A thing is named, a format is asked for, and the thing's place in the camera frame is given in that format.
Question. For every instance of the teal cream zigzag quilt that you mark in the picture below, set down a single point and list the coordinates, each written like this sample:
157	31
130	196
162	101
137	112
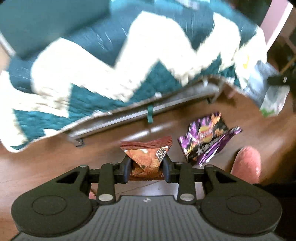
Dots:
138	51

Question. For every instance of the metal bench frame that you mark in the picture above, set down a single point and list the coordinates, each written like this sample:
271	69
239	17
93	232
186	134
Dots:
206	88

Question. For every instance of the purple orange snack bag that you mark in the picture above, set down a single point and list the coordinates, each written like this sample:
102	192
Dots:
206	137

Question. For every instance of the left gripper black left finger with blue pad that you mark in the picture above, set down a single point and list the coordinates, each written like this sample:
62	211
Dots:
82	177

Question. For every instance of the pink desk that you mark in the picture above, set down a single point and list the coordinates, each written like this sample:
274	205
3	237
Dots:
275	19

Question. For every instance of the dark teal trash bin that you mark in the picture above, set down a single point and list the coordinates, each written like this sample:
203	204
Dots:
28	26

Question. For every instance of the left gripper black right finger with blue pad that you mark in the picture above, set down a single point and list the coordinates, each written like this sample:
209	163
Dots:
185	175

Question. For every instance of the orange brown chip bag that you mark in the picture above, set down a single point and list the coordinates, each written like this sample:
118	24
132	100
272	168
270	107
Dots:
147	158

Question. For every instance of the white plastic bag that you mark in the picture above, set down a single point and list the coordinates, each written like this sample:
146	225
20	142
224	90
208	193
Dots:
267	87

